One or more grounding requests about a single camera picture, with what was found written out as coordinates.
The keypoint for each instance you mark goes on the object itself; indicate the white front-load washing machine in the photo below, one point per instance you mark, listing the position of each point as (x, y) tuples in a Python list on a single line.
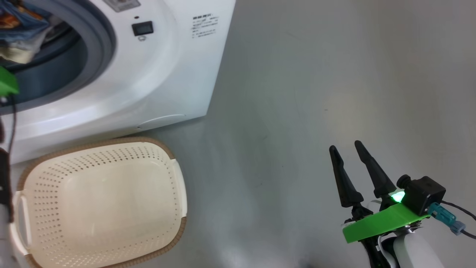
[(160, 74)]

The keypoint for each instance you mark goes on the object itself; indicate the teal right camera connector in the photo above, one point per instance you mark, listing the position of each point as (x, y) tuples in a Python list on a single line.
[(442, 216)]

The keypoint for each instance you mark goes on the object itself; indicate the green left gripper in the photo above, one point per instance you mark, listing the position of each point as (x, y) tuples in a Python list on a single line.
[(7, 83)]

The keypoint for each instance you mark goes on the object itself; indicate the cream perforated laundry basket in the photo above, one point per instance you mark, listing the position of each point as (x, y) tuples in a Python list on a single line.
[(104, 208)]

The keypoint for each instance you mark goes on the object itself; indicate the round white filter cover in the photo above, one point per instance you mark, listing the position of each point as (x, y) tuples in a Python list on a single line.
[(163, 120)]

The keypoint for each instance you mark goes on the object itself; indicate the black door latch socket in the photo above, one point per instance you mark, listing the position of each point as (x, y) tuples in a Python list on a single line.
[(142, 28)]

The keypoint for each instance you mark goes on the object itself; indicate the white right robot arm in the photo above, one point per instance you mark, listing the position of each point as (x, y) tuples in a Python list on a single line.
[(416, 249)]

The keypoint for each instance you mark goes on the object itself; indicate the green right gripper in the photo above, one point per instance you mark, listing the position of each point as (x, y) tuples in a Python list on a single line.
[(383, 223)]

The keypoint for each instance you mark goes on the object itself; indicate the grey warning sticker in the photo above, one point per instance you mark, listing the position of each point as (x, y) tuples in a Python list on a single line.
[(122, 4)]

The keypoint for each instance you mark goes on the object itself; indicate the blue patterned garment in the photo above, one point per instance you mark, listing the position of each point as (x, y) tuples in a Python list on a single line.
[(22, 22)]

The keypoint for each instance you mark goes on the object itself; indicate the cream white garment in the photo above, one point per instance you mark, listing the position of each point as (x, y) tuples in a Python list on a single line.
[(20, 50)]

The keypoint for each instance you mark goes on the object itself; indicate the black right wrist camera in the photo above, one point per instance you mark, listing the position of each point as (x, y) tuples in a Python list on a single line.
[(424, 193)]

